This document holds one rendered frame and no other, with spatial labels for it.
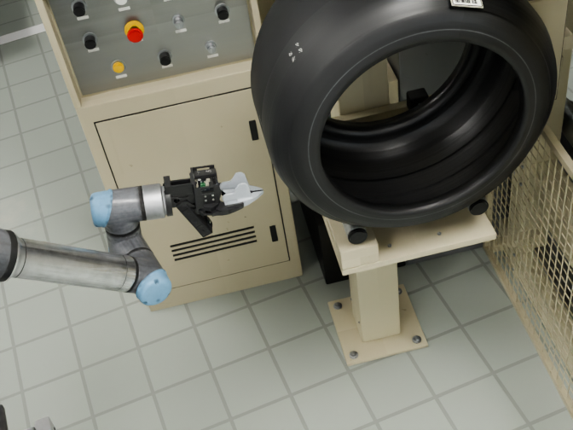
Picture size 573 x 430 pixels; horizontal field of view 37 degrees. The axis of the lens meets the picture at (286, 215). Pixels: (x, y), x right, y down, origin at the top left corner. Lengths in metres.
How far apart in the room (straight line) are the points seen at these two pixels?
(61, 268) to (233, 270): 1.34
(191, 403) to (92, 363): 0.39
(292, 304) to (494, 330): 0.68
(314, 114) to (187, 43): 0.88
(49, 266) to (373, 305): 1.29
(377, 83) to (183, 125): 0.65
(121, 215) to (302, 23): 0.55
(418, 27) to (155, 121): 1.12
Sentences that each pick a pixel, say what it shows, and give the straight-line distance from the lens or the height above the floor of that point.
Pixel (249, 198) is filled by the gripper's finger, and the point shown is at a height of 1.03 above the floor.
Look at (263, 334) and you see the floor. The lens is 2.90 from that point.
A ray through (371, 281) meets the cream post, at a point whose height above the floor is 0.30.
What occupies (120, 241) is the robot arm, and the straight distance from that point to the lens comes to 1.86.
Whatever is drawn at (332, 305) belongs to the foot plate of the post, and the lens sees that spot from 2.93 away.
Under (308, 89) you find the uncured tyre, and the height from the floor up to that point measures 1.35.
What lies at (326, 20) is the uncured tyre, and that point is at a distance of 1.58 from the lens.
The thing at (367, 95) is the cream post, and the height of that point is 0.99.
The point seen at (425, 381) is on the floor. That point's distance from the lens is 2.75.
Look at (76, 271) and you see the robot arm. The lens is 1.69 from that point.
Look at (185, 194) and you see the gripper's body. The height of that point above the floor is 1.07.
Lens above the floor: 2.28
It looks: 44 degrees down
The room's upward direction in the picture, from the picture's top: 10 degrees counter-clockwise
